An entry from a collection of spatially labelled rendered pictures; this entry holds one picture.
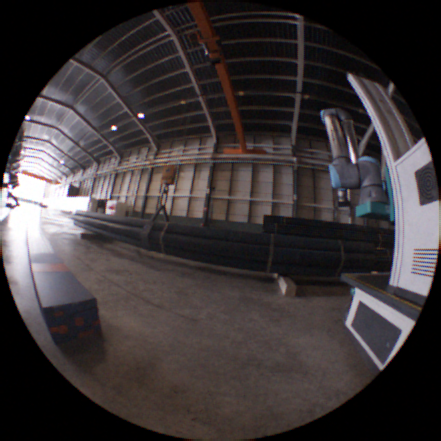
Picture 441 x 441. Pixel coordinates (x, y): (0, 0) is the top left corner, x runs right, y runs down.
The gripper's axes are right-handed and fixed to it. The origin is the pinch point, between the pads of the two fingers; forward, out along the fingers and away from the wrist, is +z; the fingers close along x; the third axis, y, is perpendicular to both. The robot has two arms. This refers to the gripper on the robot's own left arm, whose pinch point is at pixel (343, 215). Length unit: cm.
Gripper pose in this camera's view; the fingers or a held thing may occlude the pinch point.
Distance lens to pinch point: 149.6
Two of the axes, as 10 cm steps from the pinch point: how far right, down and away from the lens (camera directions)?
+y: 4.4, -2.7, 8.6
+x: -8.8, 0.5, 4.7
